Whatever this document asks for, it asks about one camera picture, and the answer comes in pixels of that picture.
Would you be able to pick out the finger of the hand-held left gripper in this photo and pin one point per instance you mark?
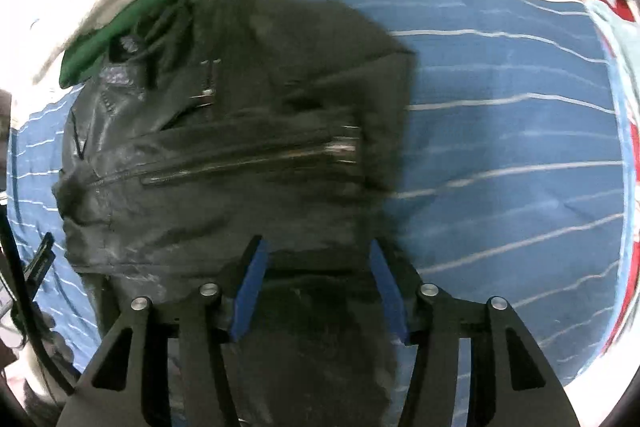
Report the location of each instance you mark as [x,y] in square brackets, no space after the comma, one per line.
[39,263]

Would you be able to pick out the black leather jacket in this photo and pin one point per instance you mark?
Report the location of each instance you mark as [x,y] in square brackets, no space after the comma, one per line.
[240,132]

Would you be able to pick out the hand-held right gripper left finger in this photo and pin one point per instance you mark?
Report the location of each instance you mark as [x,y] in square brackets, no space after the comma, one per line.
[248,292]

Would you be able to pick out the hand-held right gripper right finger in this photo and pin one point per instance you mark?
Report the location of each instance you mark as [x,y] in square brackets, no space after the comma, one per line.
[390,294]

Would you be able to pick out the blue striped bed sheet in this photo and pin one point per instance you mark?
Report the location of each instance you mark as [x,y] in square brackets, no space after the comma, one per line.
[500,132]

